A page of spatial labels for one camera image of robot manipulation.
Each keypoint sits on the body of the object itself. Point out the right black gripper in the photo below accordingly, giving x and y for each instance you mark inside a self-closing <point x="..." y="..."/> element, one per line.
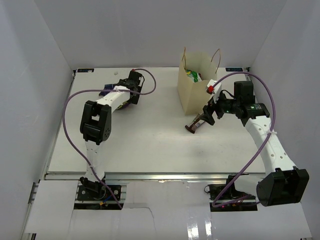
<point x="208" y="110"/>

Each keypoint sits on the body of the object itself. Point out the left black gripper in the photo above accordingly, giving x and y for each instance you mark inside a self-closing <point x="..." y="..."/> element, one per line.
<point x="134" y="99"/>

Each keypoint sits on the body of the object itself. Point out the dark purple snack bag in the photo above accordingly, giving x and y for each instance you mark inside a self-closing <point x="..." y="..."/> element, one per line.
<point x="115" y="97"/>

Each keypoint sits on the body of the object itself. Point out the green Fox's candy bag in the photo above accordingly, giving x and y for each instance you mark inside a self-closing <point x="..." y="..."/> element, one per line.
<point x="193" y="75"/>

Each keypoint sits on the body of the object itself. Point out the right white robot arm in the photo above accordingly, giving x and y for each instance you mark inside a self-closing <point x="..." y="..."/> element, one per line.
<point x="284" y="182"/>

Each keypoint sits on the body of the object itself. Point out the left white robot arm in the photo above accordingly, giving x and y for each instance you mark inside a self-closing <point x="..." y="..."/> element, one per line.
<point x="96" y="126"/>

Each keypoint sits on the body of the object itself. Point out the brown paper bag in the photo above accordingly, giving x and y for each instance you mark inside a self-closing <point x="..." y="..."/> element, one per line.
<point x="193" y="95"/>

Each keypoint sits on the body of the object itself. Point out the brown chocolate bar right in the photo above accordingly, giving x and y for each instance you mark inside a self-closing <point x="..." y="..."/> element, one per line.
<point x="196" y="123"/>

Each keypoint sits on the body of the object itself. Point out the right blue table label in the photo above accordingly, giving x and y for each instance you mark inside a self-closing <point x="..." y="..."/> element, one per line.
<point x="233" y="69"/>

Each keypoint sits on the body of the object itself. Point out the blue table label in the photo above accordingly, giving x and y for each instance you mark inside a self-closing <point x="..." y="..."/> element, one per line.
<point x="233" y="69"/>
<point x="85" y="70"/>

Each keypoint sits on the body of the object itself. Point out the left blue table label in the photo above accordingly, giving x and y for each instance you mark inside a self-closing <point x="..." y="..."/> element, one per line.
<point x="85" y="70"/>

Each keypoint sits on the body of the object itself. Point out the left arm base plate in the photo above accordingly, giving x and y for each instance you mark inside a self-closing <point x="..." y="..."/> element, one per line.
<point x="103" y="199"/>

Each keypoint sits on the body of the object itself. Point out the aluminium front rail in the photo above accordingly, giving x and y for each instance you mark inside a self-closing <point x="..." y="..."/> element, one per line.
<point x="151" y="176"/>

